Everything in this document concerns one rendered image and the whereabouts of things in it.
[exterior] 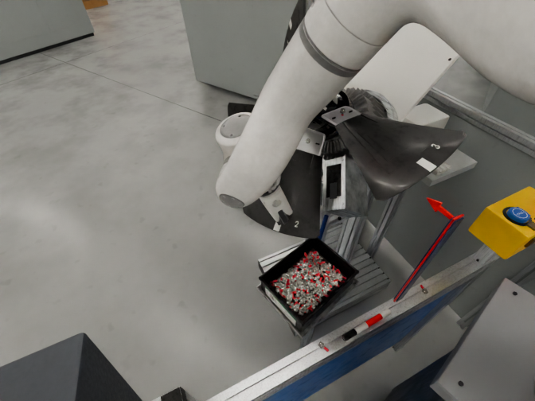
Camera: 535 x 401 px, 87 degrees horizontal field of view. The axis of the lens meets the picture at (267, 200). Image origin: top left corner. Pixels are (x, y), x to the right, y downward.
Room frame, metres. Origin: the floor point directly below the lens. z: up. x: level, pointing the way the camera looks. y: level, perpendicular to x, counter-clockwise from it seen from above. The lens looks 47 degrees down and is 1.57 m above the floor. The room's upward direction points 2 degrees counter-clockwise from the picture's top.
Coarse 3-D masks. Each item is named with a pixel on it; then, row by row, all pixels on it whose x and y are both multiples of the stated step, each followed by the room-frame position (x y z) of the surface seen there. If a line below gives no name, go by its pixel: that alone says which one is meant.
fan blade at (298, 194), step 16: (304, 160) 0.60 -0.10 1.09; (320, 160) 0.60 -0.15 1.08; (288, 176) 0.57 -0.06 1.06; (304, 176) 0.56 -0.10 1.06; (320, 176) 0.57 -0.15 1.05; (288, 192) 0.53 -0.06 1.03; (304, 192) 0.53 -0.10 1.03; (320, 192) 0.53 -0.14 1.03; (256, 208) 0.52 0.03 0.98; (304, 208) 0.50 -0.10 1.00; (272, 224) 0.48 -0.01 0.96; (288, 224) 0.47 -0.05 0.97; (304, 224) 0.46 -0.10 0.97
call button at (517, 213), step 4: (512, 208) 0.41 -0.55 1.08; (516, 208) 0.41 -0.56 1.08; (520, 208) 0.41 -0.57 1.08; (508, 212) 0.40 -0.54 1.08; (512, 212) 0.39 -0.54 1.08; (516, 212) 0.39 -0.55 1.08; (520, 212) 0.39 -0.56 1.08; (524, 212) 0.39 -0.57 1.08; (512, 216) 0.39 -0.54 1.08; (516, 216) 0.38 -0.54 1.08; (520, 216) 0.38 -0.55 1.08; (524, 216) 0.38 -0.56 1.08; (528, 216) 0.38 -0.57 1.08; (516, 220) 0.38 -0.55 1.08; (520, 220) 0.37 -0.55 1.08; (524, 220) 0.37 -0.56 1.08
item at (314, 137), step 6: (306, 132) 0.65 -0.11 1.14; (312, 132) 0.65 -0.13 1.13; (318, 132) 0.65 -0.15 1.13; (306, 138) 0.64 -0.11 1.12; (312, 138) 0.64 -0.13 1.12; (318, 138) 0.64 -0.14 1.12; (324, 138) 0.64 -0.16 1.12; (300, 144) 0.63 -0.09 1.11; (306, 144) 0.63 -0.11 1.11; (312, 144) 0.63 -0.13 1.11; (306, 150) 0.62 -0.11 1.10; (312, 150) 0.62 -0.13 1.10; (318, 150) 0.62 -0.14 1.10
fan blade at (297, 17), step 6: (300, 0) 0.98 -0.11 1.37; (306, 0) 0.94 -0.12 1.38; (300, 6) 0.96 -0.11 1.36; (294, 12) 1.01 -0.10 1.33; (300, 12) 0.95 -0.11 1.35; (294, 18) 0.99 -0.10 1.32; (300, 18) 0.93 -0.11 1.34; (294, 24) 0.98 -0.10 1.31; (288, 30) 1.02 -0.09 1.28; (294, 30) 0.96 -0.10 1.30; (288, 36) 1.01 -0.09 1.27
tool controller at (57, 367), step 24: (72, 336) 0.11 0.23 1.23; (24, 360) 0.09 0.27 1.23; (48, 360) 0.09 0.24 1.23; (72, 360) 0.08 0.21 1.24; (96, 360) 0.09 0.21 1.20; (0, 384) 0.07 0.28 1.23; (24, 384) 0.06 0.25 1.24; (48, 384) 0.06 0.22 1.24; (72, 384) 0.06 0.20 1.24; (96, 384) 0.07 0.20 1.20; (120, 384) 0.08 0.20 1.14
